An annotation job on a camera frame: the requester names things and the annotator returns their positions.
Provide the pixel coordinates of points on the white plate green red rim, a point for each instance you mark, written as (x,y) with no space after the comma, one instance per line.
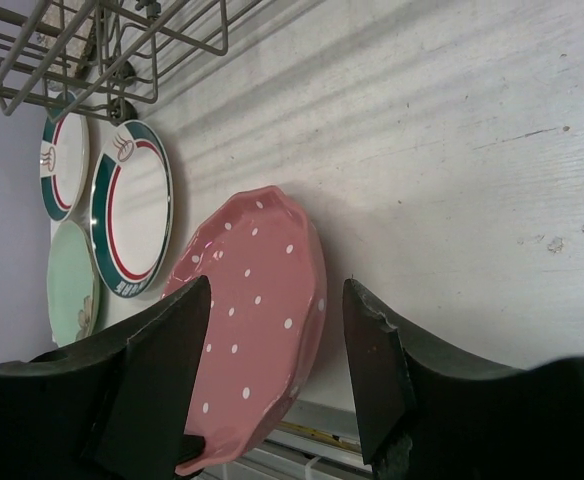
(63,164)

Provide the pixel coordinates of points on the grey wire dish rack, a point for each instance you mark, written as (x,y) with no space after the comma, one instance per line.
(103,59)

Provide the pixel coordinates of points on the white plate steam logo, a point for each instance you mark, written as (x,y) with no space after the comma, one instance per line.
(131,208)

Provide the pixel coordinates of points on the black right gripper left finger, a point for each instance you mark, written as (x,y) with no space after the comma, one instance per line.
(113,405)

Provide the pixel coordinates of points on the pink dotted scalloped plate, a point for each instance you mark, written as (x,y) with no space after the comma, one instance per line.
(264,261)

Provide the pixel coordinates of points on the mint green flower plate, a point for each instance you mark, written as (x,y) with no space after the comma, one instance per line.
(73,285)

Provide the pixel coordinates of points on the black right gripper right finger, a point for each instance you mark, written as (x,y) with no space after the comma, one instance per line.
(426,409)

